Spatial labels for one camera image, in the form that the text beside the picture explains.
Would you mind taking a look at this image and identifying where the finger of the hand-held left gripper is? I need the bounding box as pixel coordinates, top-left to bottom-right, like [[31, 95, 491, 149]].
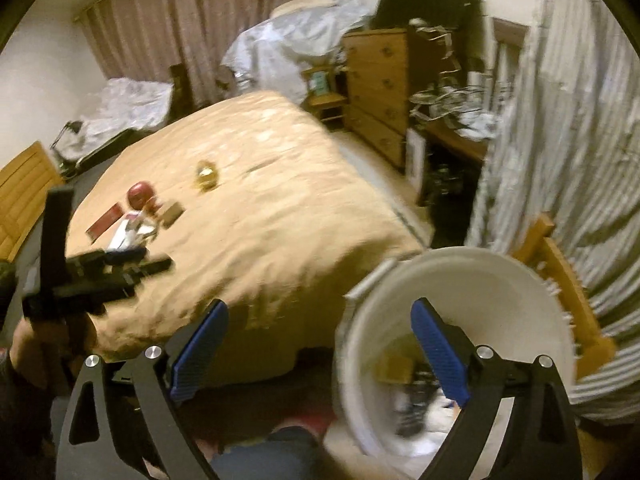
[[127, 255, 175, 281], [102, 249, 151, 266]]

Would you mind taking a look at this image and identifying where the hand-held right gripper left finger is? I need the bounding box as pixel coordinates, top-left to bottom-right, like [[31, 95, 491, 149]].
[[55, 299, 230, 480]]

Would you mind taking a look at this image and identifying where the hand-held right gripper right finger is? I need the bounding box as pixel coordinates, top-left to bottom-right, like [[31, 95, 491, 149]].
[[410, 297, 585, 480]]

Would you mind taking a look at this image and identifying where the black plastic item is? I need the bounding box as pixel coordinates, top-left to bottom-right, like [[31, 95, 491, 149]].
[[395, 385, 431, 436]]

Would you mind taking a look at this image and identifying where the white plastic bucket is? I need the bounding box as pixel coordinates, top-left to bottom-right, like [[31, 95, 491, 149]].
[[332, 246, 578, 480]]

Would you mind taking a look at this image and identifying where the person's left forearm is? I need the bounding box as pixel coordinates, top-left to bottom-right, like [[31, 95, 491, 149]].
[[0, 350, 56, 461]]

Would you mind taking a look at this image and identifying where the person's left hand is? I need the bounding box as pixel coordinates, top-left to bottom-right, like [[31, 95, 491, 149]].
[[7, 310, 98, 391]]

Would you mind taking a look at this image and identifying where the flat red box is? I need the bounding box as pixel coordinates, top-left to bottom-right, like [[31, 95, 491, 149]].
[[85, 203, 125, 241]]

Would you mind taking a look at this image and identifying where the wooden headboard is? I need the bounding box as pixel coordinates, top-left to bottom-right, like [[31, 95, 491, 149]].
[[0, 141, 66, 261]]

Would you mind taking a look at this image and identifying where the red round ball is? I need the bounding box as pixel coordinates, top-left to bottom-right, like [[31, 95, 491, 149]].
[[126, 181, 157, 211]]

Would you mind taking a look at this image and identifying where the black desk lamp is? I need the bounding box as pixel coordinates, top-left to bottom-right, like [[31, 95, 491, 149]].
[[50, 121, 86, 166]]

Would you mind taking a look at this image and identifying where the yellow plastic bag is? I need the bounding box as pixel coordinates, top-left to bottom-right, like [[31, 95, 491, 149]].
[[194, 160, 221, 191]]

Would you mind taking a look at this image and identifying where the person's right leg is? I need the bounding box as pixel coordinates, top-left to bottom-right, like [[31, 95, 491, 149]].
[[210, 425, 328, 480]]

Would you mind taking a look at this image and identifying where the tan bed blanket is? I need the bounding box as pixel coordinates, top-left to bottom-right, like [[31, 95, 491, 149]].
[[65, 91, 426, 386]]

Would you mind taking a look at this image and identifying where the wooden chair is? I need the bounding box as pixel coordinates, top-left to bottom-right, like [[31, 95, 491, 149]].
[[510, 212, 618, 381]]

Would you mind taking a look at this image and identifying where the small white plastic sheet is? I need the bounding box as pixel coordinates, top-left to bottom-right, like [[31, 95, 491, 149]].
[[75, 77, 176, 156]]

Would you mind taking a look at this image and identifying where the wooden desk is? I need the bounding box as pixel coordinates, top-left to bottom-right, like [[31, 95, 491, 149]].
[[425, 120, 493, 166]]

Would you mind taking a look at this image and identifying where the small wooden stand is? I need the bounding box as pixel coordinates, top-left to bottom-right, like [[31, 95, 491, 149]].
[[300, 55, 348, 123]]

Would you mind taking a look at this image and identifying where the brown window curtain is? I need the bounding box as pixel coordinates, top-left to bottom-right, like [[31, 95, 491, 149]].
[[75, 0, 316, 106]]

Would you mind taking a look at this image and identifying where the striped grey cloth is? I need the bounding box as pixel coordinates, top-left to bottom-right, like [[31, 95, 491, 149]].
[[465, 0, 640, 426]]

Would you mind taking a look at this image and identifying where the large white plastic sheet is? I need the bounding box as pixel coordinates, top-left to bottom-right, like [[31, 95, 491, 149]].
[[220, 0, 373, 106]]

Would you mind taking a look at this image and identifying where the wooden dresser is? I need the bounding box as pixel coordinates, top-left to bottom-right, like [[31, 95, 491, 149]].
[[342, 27, 426, 168]]

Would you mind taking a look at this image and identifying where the black monitor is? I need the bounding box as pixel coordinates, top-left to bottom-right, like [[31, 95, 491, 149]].
[[372, 0, 486, 56]]

